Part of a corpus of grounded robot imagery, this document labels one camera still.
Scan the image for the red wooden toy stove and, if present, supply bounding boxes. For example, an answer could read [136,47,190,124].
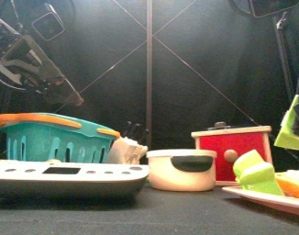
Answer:
[190,121,275,186]

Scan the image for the teal basket with orange rim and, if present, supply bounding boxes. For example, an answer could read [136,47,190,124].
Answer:
[0,112,122,164]

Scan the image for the orange toy fruit slice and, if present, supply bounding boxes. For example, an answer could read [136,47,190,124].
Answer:
[275,169,299,200]

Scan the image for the white toy knife block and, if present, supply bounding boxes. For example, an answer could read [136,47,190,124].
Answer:
[107,120,151,165]

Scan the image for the pink toy plate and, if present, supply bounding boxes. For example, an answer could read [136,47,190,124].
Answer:
[222,185,299,218]

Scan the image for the white and grey kitchen scale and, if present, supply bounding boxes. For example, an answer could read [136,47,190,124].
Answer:
[0,159,151,200]

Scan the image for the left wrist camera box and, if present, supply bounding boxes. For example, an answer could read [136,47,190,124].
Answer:
[31,3,67,42]

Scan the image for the black metal frame strut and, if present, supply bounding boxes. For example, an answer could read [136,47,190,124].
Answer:
[274,12,297,104]

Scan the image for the thin metal frame pole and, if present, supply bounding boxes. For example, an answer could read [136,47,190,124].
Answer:
[145,0,155,151]

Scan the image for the white toy pot black handle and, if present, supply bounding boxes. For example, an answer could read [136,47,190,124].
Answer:
[146,149,218,193]

